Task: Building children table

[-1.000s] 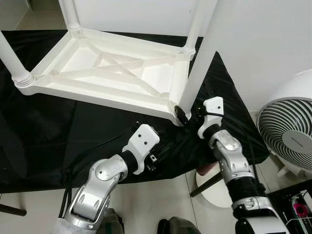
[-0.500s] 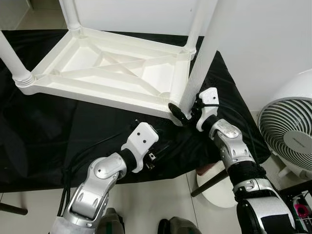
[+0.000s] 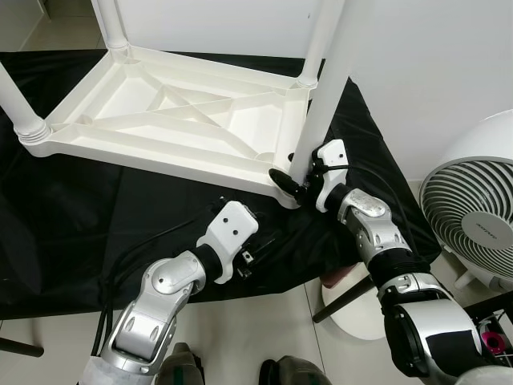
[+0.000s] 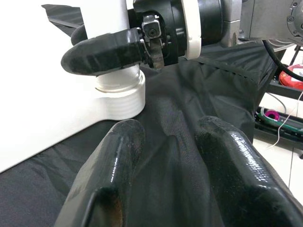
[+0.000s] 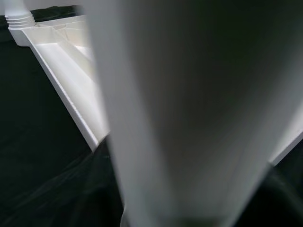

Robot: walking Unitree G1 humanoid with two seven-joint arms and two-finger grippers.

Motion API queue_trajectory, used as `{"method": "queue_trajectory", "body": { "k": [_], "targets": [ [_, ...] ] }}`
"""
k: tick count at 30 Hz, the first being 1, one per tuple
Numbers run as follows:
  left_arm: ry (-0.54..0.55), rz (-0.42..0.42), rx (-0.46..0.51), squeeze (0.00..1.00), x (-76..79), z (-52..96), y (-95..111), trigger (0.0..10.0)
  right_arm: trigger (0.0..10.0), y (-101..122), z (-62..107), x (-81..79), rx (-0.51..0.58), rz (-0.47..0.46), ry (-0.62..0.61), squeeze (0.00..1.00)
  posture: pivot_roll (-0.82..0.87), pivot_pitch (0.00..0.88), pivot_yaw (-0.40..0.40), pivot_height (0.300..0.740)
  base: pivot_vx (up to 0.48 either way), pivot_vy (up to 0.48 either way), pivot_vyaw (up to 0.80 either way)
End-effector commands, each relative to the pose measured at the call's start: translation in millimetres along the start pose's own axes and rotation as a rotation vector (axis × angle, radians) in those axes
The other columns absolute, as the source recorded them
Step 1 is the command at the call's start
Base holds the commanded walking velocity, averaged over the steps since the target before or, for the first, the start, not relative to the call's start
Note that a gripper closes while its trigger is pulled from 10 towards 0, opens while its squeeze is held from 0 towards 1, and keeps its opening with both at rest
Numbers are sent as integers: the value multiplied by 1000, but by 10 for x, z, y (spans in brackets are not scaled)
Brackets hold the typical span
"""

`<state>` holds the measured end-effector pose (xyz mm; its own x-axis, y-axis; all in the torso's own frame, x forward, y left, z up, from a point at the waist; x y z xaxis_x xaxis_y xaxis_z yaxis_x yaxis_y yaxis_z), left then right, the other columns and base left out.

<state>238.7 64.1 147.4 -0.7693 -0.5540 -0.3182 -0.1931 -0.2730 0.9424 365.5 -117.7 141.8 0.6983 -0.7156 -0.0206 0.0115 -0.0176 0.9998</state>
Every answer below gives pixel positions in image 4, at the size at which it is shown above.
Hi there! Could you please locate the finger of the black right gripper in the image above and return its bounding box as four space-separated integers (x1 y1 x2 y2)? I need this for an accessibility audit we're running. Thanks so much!
60 27 152 77
70 23 89 46

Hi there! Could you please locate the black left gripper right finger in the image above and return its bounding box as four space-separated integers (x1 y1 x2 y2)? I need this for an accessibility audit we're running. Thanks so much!
194 115 303 227

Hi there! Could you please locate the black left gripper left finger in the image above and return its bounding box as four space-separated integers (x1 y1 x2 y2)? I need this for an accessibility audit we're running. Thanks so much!
53 119 146 227

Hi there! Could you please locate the white plastic table leg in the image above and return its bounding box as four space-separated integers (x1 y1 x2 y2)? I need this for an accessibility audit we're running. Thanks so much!
80 0 143 92

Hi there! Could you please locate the white plastic table top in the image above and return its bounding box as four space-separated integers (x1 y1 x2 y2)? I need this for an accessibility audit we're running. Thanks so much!
0 0 146 175

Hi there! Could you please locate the magenta round object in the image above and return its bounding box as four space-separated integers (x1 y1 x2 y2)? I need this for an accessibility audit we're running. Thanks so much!
264 109 280 122

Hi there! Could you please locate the black tablecloth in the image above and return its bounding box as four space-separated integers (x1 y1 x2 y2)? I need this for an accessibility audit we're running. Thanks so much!
0 3 287 227

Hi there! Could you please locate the red round device white label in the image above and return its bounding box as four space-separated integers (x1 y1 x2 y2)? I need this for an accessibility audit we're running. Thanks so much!
278 62 303 90

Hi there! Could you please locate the thin white wire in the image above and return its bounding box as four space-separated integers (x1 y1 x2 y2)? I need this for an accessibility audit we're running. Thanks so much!
267 89 303 150

